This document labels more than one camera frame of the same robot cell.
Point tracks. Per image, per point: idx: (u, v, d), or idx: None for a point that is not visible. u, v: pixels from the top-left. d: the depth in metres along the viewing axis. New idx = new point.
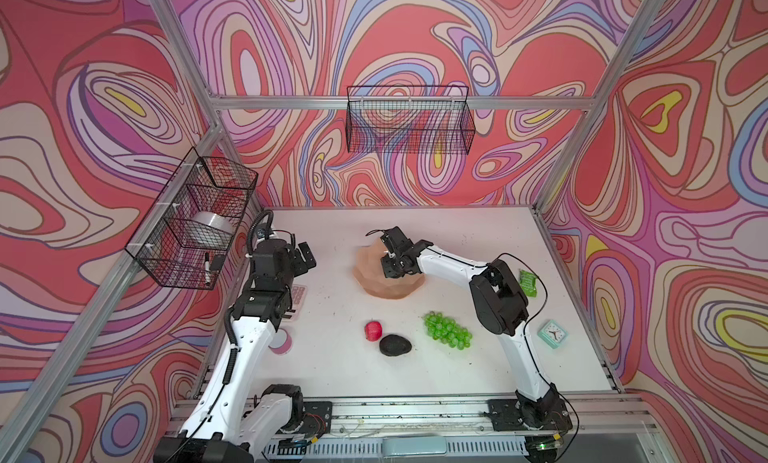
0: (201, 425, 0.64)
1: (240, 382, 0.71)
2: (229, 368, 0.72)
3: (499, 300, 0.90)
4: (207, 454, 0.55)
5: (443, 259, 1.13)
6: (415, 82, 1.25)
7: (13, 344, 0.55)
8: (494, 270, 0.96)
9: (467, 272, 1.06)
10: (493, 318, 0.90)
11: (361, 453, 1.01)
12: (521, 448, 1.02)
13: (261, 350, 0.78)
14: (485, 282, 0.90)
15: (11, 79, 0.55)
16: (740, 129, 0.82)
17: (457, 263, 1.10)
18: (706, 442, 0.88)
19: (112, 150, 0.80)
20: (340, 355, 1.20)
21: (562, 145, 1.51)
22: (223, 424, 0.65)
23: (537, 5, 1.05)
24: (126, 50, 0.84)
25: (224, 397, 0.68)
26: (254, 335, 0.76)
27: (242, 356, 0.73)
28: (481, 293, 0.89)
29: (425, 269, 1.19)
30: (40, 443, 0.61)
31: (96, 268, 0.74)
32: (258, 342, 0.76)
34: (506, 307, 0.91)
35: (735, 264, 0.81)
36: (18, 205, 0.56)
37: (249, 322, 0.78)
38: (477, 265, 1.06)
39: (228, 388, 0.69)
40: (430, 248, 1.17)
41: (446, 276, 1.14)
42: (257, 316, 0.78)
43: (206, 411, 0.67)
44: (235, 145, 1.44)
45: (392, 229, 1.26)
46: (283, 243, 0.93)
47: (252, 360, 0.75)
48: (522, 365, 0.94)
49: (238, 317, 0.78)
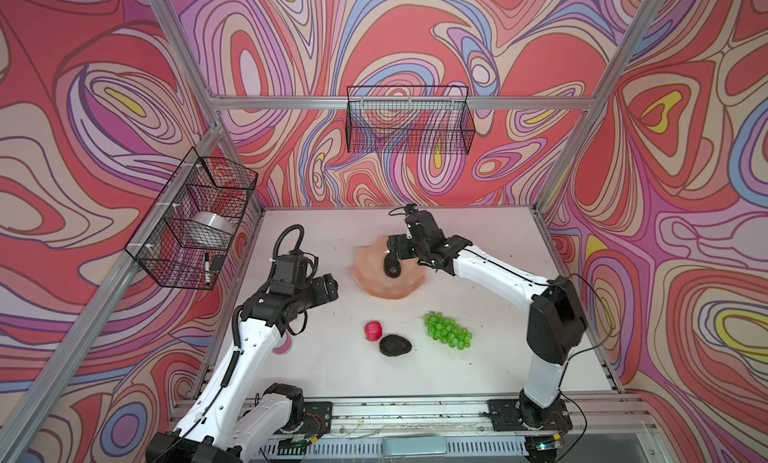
0: (195, 425, 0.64)
1: (238, 387, 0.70)
2: (229, 370, 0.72)
3: (560, 325, 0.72)
4: (197, 456, 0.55)
5: (487, 266, 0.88)
6: (415, 82, 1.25)
7: (13, 344, 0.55)
8: (556, 287, 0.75)
9: (523, 290, 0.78)
10: (549, 347, 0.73)
11: (361, 454, 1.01)
12: (521, 448, 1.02)
13: (264, 356, 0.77)
14: (550, 308, 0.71)
15: (11, 78, 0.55)
16: (740, 129, 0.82)
17: (509, 275, 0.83)
18: (707, 443, 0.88)
19: (112, 150, 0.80)
20: (340, 355, 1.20)
21: (562, 145, 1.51)
22: (216, 428, 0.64)
23: (536, 5, 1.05)
24: (126, 50, 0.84)
25: (221, 400, 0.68)
26: (258, 339, 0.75)
27: (243, 360, 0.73)
28: (541, 317, 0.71)
29: (461, 274, 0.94)
30: (40, 443, 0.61)
31: (96, 268, 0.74)
32: (261, 347, 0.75)
34: (567, 333, 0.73)
35: (735, 264, 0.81)
36: (19, 205, 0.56)
37: (255, 325, 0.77)
38: (537, 282, 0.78)
39: (225, 391, 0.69)
40: (472, 250, 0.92)
41: (490, 288, 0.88)
42: (265, 317, 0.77)
43: (201, 412, 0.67)
44: (234, 145, 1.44)
45: (422, 214, 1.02)
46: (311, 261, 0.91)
47: (254, 365, 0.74)
48: (548, 383, 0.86)
49: (245, 317, 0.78)
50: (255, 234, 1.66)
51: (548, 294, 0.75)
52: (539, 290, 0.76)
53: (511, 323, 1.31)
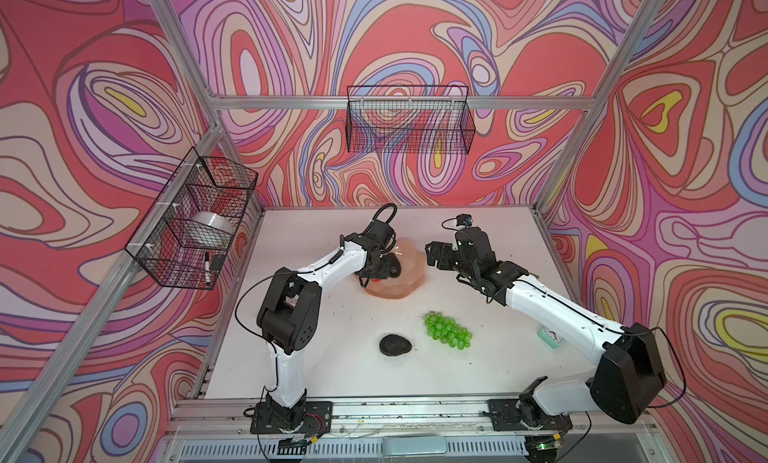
0: (308, 271, 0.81)
1: (339, 267, 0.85)
2: (336, 254, 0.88)
3: (635, 380, 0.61)
4: (306, 289, 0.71)
5: (548, 301, 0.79)
6: (416, 82, 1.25)
7: (13, 344, 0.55)
8: (632, 336, 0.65)
9: (592, 336, 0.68)
10: (621, 403, 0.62)
11: (361, 454, 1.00)
12: (521, 448, 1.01)
13: (353, 268, 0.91)
14: (626, 363, 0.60)
15: (11, 78, 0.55)
16: (740, 128, 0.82)
17: (574, 316, 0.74)
18: (706, 443, 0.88)
19: (112, 150, 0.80)
20: (340, 354, 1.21)
21: (562, 145, 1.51)
22: (321, 280, 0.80)
23: (536, 5, 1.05)
24: (125, 49, 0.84)
25: (326, 267, 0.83)
26: (356, 251, 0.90)
27: (346, 256, 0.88)
28: (613, 368, 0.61)
29: (513, 305, 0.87)
30: (40, 443, 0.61)
31: (97, 267, 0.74)
32: (353, 259, 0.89)
34: (644, 390, 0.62)
35: (735, 263, 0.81)
36: (18, 205, 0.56)
37: (353, 245, 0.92)
38: (609, 328, 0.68)
39: (329, 264, 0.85)
40: (529, 282, 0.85)
41: (548, 325, 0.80)
42: (361, 243, 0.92)
43: (311, 269, 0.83)
44: (235, 145, 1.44)
45: (476, 234, 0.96)
46: (395, 237, 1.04)
47: (348, 265, 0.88)
48: (565, 397, 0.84)
49: (348, 240, 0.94)
50: (255, 234, 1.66)
51: (621, 343, 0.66)
52: (611, 338, 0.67)
53: (510, 323, 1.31)
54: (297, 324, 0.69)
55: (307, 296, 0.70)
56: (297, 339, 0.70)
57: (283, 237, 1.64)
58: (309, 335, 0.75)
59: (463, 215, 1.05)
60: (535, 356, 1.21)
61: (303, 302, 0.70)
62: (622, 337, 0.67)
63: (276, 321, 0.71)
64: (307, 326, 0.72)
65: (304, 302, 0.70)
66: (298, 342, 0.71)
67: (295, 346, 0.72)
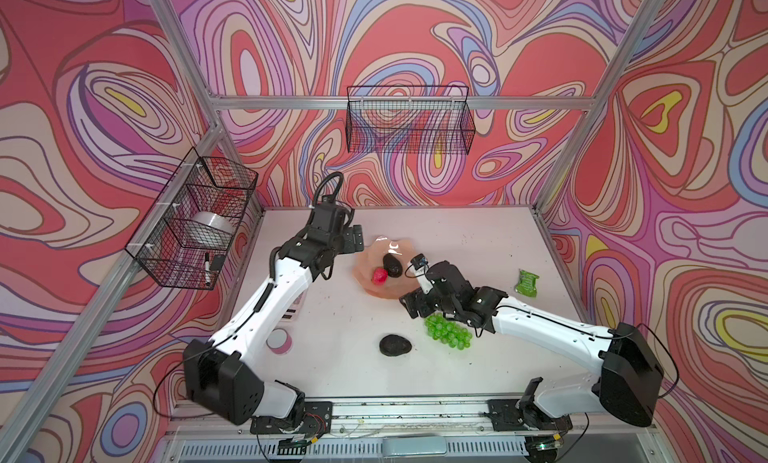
0: (226, 340, 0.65)
1: (269, 313, 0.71)
2: (263, 297, 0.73)
3: (639, 382, 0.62)
4: (224, 369, 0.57)
5: (534, 320, 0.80)
6: (416, 82, 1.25)
7: (13, 344, 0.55)
8: (621, 337, 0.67)
9: (586, 347, 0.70)
10: (632, 408, 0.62)
11: (361, 454, 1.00)
12: (520, 448, 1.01)
13: (297, 293, 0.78)
14: (625, 367, 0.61)
15: (11, 78, 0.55)
16: (740, 128, 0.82)
17: (563, 330, 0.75)
18: (706, 442, 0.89)
19: (112, 150, 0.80)
20: (341, 354, 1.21)
21: (562, 145, 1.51)
22: (244, 345, 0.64)
23: (536, 5, 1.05)
24: (125, 49, 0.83)
25: (251, 323, 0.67)
26: (292, 275, 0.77)
27: (277, 290, 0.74)
28: (617, 378, 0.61)
29: (502, 331, 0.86)
30: (40, 443, 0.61)
31: (97, 268, 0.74)
32: (294, 285, 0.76)
34: (651, 391, 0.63)
35: (735, 264, 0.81)
36: (18, 206, 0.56)
37: (289, 264, 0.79)
38: (599, 336, 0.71)
39: (257, 314, 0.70)
40: (510, 305, 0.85)
41: (540, 344, 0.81)
42: (300, 259, 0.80)
43: (233, 331, 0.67)
44: (235, 145, 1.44)
45: (447, 268, 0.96)
46: (350, 215, 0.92)
47: (285, 298, 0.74)
48: (566, 399, 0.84)
49: (283, 256, 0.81)
50: (254, 234, 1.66)
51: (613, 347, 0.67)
52: (605, 346, 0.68)
53: None
54: (232, 405, 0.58)
55: (226, 378, 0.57)
56: (240, 413, 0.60)
57: (283, 237, 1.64)
58: (257, 401, 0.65)
59: (418, 257, 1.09)
60: (534, 355, 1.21)
61: (224, 386, 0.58)
62: (612, 340, 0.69)
63: (209, 402, 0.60)
64: (248, 397, 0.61)
65: (227, 385, 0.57)
66: (243, 414, 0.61)
67: (242, 419, 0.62)
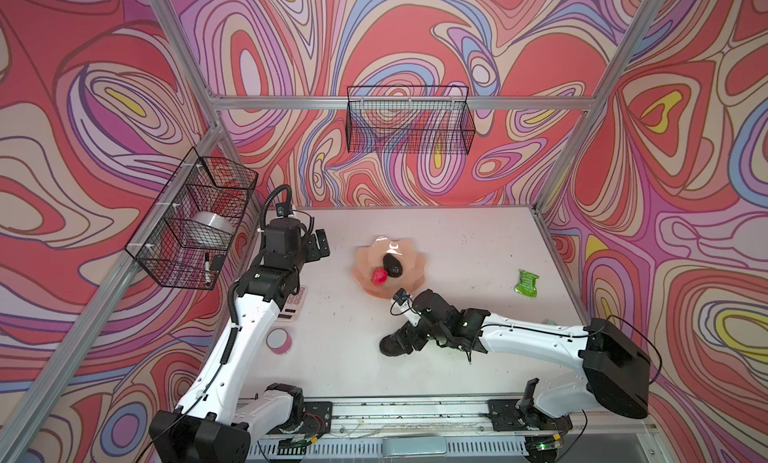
0: (197, 402, 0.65)
1: (238, 362, 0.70)
2: (229, 347, 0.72)
3: (621, 373, 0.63)
4: (201, 434, 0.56)
5: (517, 333, 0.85)
6: (415, 82, 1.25)
7: (13, 344, 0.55)
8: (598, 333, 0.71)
9: (566, 349, 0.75)
10: (626, 401, 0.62)
11: (361, 454, 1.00)
12: (521, 448, 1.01)
13: (265, 331, 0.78)
14: (603, 360, 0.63)
15: (10, 78, 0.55)
16: (740, 128, 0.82)
17: (543, 336, 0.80)
18: (706, 442, 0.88)
19: (112, 150, 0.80)
20: (341, 354, 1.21)
21: (562, 145, 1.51)
22: (217, 403, 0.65)
23: (537, 5, 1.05)
24: (125, 50, 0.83)
25: (221, 377, 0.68)
26: (257, 317, 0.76)
27: (243, 334, 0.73)
28: (599, 374, 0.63)
29: (493, 347, 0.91)
30: (40, 443, 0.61)
31: (96, 268, 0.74)
32: (260, 324, 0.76)
34: (639, 380, 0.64)
35: (735, 264, 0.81)
36: (18, 205, 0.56)
37: (250, 301, 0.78)
38: (576, 336, 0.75)
39: (225, 367, 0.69)
40: (492, 323, 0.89)
41: (525, 353, 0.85)
42: (262, 295, 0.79)
43: (203, 390, 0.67)
44: (235, 145, 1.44)
45: (429, 297, 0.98)
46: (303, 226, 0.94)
47: (251, 343, 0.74)
48: (566, 399, 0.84)
49: (242, 293, 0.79)
50: (254, 234, 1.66)
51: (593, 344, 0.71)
52: (583, 344, 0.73)
53: None
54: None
55: (204, 442, 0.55)
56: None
57: None
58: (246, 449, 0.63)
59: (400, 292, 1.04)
60: None
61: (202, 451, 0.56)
62: (590, 337, 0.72)
63: None
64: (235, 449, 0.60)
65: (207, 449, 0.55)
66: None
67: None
